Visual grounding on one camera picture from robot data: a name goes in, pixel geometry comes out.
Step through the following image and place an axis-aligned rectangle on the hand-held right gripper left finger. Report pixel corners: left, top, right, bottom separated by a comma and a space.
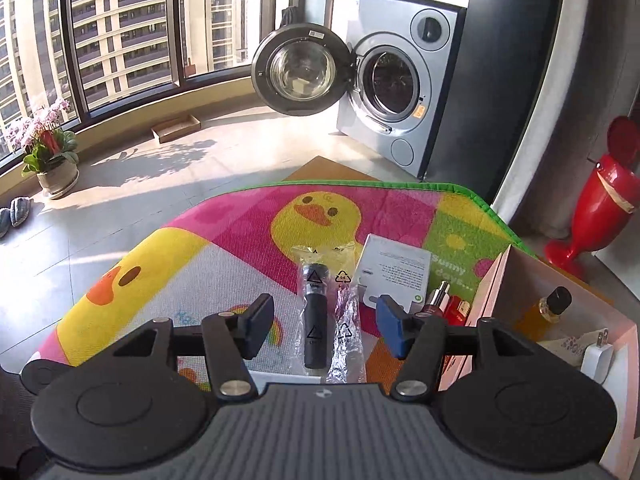
115, 292, 276, 404

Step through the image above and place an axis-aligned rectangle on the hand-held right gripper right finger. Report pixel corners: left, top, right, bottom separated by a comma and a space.
375, 294, 535, 404

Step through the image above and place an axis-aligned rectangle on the clear plastic bag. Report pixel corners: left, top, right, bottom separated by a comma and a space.
327, 242, 369, 385

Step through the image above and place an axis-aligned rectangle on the black tube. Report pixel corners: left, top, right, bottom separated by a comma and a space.
291, 244, 336, 376

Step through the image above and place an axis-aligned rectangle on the red flat pack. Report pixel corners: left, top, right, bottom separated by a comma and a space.
446, 295, 474, 327

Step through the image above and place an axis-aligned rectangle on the pink cardboard box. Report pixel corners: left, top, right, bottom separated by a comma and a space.
435, 244, 640, 480

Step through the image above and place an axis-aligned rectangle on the red bottle with silver cap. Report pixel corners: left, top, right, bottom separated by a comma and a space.
422, 282, 454, 319

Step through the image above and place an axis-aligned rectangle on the white printed card box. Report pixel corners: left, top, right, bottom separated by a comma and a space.
357, 234, 432, 312

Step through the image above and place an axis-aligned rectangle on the colourful cartoon play mat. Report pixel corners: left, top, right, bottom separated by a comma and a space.
37, 180, 539, 396

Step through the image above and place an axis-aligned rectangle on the yellow liquid bottle black cap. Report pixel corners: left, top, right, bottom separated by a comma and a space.
517, 286, 574, 342

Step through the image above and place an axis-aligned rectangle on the flat cardboard sheet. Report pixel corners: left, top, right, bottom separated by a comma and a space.
282, 156, 384, 184

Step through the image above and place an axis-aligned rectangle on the white charger plug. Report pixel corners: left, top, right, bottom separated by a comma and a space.
580, 329, 612, 382

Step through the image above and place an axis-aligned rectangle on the shallow cardboard tray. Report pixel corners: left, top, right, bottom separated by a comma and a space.
151, 114, 202, 145

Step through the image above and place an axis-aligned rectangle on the silver front-load washing machine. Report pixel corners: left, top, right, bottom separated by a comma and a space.
250, 0, 469, 181

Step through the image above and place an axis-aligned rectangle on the red lidded trash bin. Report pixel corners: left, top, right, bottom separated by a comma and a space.
544, 116, 640, 281

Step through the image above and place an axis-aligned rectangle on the potted pink orchid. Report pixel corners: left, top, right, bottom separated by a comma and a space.
4, 97, 81, 200

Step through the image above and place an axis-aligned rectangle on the grey curtain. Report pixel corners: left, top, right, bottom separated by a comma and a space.
492, 0, 618, 233

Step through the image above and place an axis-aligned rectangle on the black framed window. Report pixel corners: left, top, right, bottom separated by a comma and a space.
0, 0, 281, 161

